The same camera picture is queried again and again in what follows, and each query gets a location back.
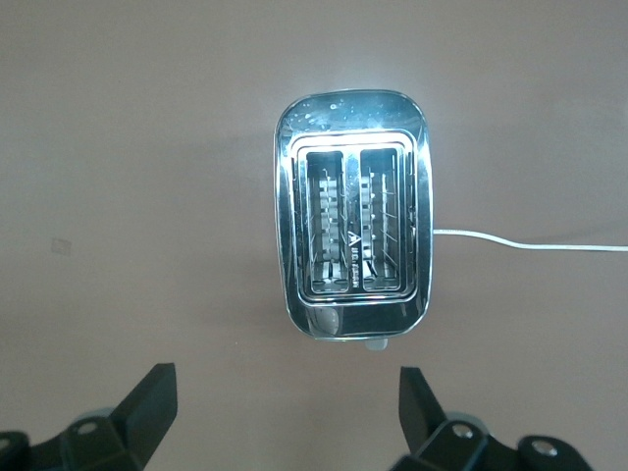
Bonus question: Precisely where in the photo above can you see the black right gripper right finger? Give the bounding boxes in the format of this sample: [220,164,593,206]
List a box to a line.
[390,366,595,471]

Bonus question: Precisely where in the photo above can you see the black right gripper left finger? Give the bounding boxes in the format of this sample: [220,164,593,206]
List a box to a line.
[0,362,178,471]

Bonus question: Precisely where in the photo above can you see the silver two-slot toaster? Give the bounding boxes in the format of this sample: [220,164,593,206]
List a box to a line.
[272,88,434,352]

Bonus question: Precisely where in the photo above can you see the white toaster power cord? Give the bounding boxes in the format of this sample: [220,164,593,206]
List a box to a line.
[430,229,628,254]

